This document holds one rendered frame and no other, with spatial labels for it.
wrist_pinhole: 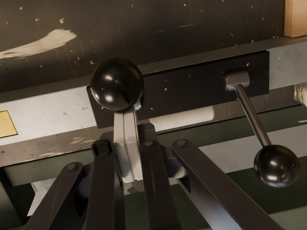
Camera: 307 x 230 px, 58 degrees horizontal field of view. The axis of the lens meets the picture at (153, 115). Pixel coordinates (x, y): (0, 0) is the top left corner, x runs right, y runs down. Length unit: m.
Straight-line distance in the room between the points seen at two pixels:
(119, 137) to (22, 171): 0.34
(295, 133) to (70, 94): 1.89
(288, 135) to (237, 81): 1.83
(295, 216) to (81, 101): 0.35
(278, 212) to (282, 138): 1.72
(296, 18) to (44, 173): 0.41
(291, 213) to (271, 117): 0.15
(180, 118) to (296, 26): 0.17
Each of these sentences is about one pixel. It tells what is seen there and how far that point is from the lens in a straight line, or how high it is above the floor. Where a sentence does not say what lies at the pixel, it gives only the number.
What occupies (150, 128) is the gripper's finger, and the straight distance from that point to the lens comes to 0.19.
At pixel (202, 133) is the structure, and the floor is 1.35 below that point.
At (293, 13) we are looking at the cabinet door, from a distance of 0.37.
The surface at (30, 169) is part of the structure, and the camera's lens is 0.49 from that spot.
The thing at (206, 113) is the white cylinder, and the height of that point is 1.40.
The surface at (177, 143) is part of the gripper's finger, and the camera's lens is 0.15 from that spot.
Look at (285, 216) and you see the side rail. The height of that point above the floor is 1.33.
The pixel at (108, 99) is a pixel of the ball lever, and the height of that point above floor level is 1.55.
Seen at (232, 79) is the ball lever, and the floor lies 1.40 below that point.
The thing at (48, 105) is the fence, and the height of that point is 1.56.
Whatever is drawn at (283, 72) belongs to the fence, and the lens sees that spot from 0.36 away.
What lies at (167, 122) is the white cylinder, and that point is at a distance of 0.34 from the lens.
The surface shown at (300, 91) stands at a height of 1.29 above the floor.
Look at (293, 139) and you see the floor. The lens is 2.13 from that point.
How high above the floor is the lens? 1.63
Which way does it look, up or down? 31 degrees down
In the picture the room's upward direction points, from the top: 117 degrees counter-clockwise
